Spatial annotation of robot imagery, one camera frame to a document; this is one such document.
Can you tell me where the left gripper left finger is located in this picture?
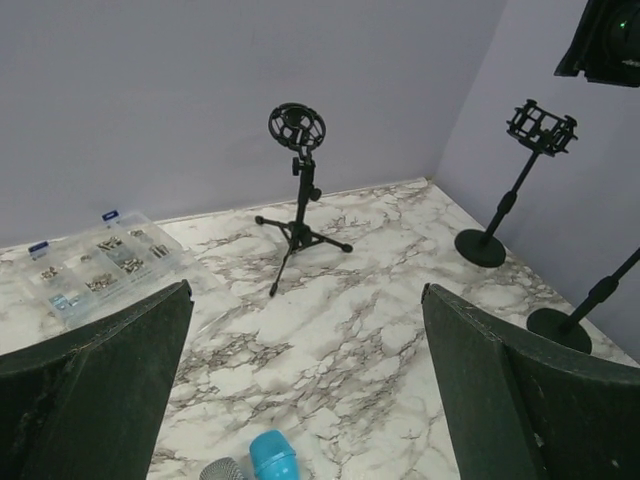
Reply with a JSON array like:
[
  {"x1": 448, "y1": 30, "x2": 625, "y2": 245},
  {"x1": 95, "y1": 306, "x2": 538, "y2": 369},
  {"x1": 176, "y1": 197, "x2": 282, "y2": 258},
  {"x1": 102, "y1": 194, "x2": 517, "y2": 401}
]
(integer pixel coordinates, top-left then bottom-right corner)
[{"x1": 1, "y1": 280, "x2": 194, "y2": 479}]

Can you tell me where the round base clip stand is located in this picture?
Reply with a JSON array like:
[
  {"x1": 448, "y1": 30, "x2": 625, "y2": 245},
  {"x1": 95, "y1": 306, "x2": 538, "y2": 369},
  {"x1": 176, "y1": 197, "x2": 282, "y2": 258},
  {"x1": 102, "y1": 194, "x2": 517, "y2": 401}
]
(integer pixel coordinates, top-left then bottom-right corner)
[{"x1": 526, "y1": 249, "x2": 640, "y2": 355}]

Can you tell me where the blue microphone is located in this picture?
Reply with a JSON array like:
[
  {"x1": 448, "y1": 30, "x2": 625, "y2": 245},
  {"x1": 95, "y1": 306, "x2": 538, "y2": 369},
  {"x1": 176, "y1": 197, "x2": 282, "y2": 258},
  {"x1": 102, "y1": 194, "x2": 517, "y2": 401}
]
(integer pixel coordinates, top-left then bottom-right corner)
[{"x1": 249, "y1": 430, "x2": 300, "y2": 480}]

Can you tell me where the clear plastic screw box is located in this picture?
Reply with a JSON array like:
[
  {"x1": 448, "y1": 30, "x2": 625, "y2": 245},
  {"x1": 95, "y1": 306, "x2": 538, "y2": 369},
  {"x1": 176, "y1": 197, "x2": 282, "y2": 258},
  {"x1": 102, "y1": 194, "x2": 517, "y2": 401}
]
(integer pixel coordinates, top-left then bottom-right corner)
[{"x1": 17, "y1": 210, "x2": 186, "y2": 330}]

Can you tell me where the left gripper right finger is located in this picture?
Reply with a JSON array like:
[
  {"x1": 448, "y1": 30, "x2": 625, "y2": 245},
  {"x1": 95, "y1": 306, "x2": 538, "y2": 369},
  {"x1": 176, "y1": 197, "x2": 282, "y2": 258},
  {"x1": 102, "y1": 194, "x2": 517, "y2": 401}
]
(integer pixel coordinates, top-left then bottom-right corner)
[{"x1": 421, "y1": 283, "x2": 639, "y2": 479}]

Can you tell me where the black tripod microphone stand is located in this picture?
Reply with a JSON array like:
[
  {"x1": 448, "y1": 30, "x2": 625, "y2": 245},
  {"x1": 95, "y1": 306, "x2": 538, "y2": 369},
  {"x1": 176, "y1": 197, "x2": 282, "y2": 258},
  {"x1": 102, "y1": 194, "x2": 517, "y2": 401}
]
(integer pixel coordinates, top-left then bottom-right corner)
[{"x1": 255, "y1": 102, "x2": 353, "y2": 297}]

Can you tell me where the silver microphone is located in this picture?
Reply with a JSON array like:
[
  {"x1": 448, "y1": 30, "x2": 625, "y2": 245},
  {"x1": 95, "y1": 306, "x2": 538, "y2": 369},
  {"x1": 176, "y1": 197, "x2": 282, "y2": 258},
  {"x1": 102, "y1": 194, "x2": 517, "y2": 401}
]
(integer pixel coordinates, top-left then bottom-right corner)
[{"x1": 199, "y1": 457, "x2": 246, "y2": 480}]

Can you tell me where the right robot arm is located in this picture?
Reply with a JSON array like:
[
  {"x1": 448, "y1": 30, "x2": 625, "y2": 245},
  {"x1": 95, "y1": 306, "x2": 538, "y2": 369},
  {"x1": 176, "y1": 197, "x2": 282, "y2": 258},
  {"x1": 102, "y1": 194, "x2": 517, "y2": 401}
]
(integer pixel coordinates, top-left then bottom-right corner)
[{"x1": 554, "y1": 0, "x2": 639, "y2": 88}]

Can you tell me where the round base shock-mount stand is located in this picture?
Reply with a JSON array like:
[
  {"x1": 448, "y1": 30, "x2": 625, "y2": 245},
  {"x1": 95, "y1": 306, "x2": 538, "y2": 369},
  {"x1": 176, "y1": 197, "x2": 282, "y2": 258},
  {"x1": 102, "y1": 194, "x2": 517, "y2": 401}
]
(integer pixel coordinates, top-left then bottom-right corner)
[{"x1": 454, "y1": 99, "x2": 578, "y2": 268}]

